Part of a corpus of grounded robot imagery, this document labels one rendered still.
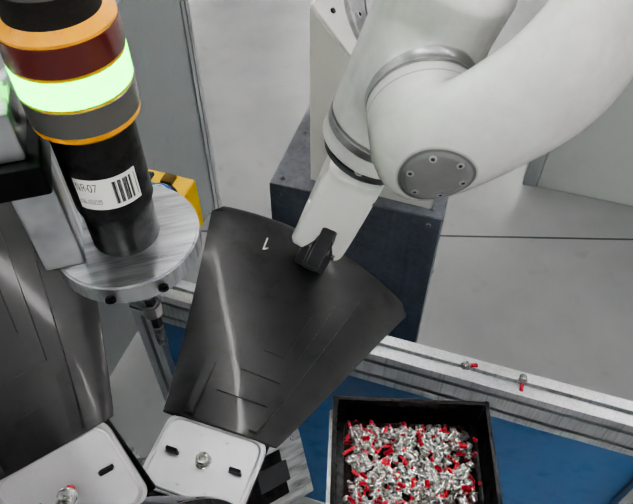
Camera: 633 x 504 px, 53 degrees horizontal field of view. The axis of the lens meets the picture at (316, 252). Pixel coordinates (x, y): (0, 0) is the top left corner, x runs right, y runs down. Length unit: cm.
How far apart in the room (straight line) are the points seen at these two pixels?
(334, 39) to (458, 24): 54
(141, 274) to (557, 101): 23
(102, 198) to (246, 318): 34
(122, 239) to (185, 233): 3
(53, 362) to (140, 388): 154
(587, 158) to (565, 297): 54
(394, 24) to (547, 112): 11
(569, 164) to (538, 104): 215
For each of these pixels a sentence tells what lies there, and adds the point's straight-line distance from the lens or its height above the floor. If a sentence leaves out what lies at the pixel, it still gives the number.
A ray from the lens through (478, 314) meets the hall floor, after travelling 213.
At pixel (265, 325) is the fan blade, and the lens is 60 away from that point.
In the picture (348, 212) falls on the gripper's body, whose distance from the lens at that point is 51.
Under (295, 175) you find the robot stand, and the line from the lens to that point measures 112.
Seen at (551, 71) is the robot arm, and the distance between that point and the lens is 37.
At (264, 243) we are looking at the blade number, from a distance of 65.
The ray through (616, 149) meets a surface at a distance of 248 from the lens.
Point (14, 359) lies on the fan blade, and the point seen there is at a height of 133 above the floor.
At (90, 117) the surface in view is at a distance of 25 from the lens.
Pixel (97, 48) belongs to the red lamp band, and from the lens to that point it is 24.
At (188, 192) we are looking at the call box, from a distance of 91.
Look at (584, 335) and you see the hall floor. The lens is 219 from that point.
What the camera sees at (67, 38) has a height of 157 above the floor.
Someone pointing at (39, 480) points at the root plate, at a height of 126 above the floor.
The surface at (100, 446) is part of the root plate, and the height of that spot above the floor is 127.
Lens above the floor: 169
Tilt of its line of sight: 49 degrees down
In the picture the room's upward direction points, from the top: straight up
